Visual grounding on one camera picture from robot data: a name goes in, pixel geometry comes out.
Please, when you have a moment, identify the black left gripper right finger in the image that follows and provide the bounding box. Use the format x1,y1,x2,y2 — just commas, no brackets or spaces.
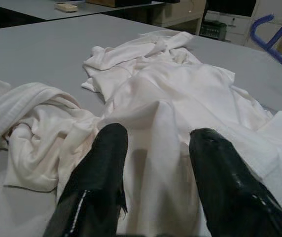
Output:
189,127,282,237

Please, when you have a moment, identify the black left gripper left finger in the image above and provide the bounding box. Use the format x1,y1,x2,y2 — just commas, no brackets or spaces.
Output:
43,122,129,237

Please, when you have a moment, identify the white shirt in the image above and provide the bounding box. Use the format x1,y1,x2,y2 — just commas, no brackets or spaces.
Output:
81,30,282,237

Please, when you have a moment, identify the white ribbed garment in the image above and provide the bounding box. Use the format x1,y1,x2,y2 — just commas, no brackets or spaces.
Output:
0,78,107,195

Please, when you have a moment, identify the dark green crate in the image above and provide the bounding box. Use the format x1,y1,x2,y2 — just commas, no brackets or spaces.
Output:
199,21,227,40

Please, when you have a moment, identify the white drawer unit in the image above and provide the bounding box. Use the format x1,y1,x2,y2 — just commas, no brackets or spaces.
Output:
205,9,257,46

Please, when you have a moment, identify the beige cabinet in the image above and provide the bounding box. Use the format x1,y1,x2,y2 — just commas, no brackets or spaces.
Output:
152,0,207,35

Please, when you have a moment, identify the blue metal frame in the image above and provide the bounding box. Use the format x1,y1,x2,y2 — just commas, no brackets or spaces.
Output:
250,13,282,80

